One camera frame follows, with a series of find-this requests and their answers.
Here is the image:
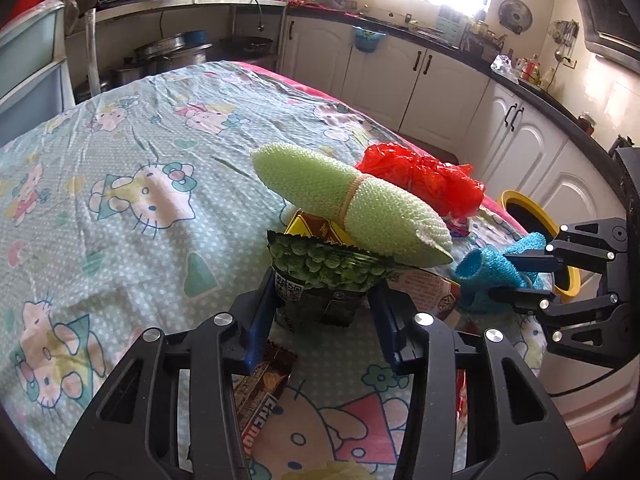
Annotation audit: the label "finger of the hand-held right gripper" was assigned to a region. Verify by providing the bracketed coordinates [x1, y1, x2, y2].
[502, 217, 628, 273]
[490, 285, 633, 361]

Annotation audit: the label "red plastic bag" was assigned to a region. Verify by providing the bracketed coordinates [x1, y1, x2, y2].
[354, 143, 487, 220]

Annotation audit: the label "white kitchen base cabinets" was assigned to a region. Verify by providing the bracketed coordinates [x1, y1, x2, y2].
[280, 14, 640, 281]

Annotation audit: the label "light blue drawer unit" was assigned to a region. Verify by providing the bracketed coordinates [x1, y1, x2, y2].
[0, 0, 77, 133]

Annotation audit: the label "cartoon cat printed tablecloth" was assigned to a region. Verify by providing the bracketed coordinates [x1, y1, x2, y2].
[0, 60, 546, 480]

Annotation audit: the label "tan rubber band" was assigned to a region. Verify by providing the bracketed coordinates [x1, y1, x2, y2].
[339, 174, 372, 222]

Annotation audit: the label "steel steamer pot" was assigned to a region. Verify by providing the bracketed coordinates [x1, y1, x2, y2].
[132, 30, 214, 70]

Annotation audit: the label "clear crumpled plastic bag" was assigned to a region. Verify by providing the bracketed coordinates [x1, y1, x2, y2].
[490, 54, 517, 77]

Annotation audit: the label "green foam net roll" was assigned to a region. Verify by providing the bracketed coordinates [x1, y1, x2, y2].
[250, 142, 455, 267]

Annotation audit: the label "wall utensil rack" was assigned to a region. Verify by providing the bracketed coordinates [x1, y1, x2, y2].
[547, 20, 582, 63]

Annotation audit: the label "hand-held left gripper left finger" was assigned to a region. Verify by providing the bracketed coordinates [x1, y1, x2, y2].
[56, 267, 279, 480]

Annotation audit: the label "blue hanging basket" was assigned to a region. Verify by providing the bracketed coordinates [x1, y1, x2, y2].
[351, 25, 387, 54]

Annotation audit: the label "blue knitted cloth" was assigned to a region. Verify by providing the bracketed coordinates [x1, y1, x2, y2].
[454, 232, 548, 313]

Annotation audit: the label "yellow brown snack packet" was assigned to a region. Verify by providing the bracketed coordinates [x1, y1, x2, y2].
[284, 209, 357, 247]

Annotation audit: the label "yellow rimmed bin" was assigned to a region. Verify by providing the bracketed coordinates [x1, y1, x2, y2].
[500, 190, 582, 307]

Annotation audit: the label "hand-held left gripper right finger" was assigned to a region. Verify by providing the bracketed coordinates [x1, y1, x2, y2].
[367, 280, 586, 480]

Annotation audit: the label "red labelled bottle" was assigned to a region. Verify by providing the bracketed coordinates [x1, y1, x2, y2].
[522, 55, 544, 86]

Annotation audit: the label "black wok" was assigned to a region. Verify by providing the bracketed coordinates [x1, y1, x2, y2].
[219, 35, 275, 59]

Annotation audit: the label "teal storage organiser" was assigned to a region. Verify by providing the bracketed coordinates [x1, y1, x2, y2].
[436, 5, 472, 42]

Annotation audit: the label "black range hood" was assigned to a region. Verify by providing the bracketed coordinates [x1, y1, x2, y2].
[565, 0, 640, 63]

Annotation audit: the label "black kitchen countertop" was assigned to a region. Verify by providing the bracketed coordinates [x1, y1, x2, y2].
[286, 1, 640, 196]

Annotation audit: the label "brown snack bar wrapper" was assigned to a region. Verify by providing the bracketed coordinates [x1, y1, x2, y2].
[234, 340, 299, 453]

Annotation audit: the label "green pea snack packet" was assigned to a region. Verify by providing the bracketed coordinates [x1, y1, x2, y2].
[266, 230, 397, 332]

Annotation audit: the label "small grey fan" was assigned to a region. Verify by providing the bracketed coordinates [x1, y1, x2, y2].
[498, 0, 532, 36]

